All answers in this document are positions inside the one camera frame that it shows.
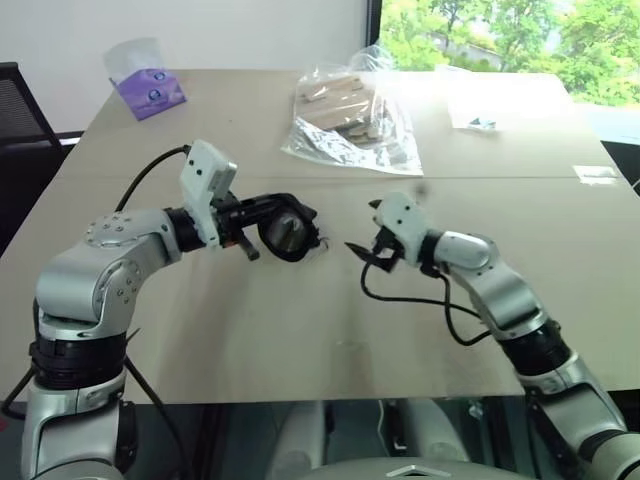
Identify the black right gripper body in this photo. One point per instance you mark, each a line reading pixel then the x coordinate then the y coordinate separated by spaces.
pixel 386 244

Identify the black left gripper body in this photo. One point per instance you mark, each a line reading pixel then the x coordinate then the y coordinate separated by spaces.
pixel 231 216

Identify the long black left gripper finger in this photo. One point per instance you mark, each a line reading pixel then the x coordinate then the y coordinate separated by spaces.
pixel 287 199

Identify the short-looking black left gripper finger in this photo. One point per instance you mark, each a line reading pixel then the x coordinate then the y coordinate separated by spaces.
pixel 247 246

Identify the metal cup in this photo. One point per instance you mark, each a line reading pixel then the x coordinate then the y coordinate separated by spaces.
pixel 287 231

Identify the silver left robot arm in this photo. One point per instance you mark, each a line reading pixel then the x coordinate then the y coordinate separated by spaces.
pixel 100 270

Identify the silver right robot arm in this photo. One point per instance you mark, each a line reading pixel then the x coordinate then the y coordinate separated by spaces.
pixel 505 295

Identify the clear bag of wooden blocks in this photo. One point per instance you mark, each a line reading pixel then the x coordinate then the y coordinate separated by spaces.
pixel 350 120

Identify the small clear bag dark parts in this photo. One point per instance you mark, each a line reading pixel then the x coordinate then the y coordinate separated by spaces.
pixel 474 116

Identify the purple tissue box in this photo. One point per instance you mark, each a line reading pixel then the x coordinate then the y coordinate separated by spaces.
pixel 150 92

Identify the small clear plastic packet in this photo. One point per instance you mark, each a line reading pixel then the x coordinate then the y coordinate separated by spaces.
pixel 595 174

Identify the black office chair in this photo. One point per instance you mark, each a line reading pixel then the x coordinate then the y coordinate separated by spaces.
pixel 25 120

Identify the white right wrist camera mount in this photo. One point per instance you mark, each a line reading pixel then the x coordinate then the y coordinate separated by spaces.
pixel 402 220

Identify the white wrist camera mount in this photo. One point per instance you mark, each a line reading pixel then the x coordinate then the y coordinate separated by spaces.
pixel 202 175
pixel 402 220

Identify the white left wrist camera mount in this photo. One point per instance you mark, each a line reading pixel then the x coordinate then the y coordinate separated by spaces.
pixel 202 175

